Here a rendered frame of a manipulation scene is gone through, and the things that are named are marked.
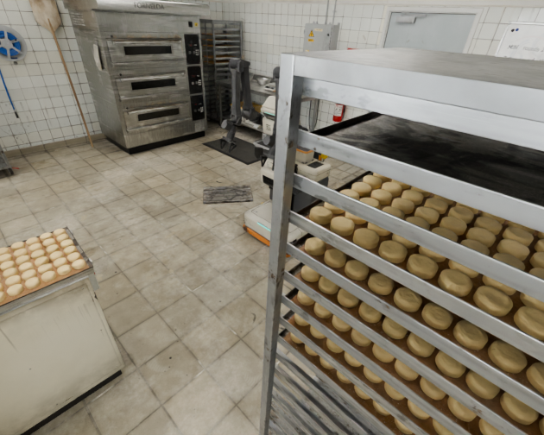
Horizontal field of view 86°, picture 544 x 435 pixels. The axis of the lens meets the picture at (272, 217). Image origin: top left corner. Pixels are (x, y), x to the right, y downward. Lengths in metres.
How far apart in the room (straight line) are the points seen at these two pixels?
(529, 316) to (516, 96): 0.34
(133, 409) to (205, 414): 0.41
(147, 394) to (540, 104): 2.10
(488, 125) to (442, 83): 0.08
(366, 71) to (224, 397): 1.89
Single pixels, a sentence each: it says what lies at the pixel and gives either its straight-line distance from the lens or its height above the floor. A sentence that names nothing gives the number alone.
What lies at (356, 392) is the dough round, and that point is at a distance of 0.94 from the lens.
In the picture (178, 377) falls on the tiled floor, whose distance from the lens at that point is 2.15.
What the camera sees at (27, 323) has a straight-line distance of 1.69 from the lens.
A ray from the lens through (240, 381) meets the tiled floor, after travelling 2.09.
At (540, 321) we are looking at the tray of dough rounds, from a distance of 0.61.
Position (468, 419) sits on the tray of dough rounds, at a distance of 0.79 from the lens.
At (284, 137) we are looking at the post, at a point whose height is 1.69.
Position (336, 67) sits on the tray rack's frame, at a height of 1.81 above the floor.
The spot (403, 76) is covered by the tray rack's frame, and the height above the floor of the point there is 1.81.
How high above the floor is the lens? 1.86
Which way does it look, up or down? 34 degrees down
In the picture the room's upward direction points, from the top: 3 degrees clockwise
